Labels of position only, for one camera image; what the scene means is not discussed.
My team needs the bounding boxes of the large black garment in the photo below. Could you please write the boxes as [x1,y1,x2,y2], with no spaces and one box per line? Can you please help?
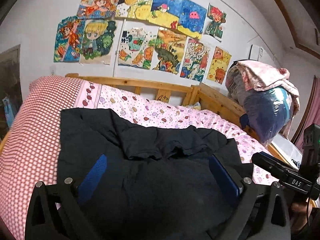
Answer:
[57,108,253,239]

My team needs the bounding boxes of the plastic bag of clothes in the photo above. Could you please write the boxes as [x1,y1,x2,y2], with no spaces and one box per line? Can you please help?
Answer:
[226,61,293,145]

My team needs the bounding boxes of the person's right hand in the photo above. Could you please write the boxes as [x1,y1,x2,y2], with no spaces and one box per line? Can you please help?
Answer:
[290,202,312,233]

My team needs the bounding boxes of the white desk surface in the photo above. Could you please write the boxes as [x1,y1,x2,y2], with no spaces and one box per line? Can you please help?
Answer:
[271,133,303,169]

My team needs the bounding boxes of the pink floral cloth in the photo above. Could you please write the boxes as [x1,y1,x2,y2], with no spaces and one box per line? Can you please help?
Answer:
[235,60,300,116]

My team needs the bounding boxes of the yellow chick drawing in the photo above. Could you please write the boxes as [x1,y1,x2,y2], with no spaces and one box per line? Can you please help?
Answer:
[207,46,232,84]

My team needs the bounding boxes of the colourful doodle poster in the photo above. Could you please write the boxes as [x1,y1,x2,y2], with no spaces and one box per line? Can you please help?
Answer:
[180,38,210,82]

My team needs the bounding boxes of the blond boy drawing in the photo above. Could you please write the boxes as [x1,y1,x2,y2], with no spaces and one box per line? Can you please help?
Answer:
[79,19,117,64]

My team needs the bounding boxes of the orange landscape drawing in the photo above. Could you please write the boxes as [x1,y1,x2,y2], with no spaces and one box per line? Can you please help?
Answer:
[153,27,187,74]

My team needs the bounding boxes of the oranges and cup drawing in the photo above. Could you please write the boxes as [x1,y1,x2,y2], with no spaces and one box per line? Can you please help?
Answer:
[118,27,158,69]

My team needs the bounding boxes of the mermaid girl drawing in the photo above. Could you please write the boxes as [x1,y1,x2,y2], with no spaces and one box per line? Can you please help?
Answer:
[53,16,85,62]

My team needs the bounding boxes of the red-haired character drawing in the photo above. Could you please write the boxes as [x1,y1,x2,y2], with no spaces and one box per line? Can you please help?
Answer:
[206,4,227,42]

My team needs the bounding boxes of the orange-haired girl drawing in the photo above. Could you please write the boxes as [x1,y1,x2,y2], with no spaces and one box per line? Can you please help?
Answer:
[76,0,119,20]

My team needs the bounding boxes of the blue sea yellow sand painting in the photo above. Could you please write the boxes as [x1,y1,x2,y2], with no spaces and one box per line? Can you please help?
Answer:
[116,0,207,39]

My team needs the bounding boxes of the wooden bed frame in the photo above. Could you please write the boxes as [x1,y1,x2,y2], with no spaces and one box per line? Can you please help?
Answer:
[0,73,313,208]

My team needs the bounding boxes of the white wall paper notice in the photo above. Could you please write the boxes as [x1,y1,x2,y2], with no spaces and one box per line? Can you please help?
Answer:
[248,44,265,61]

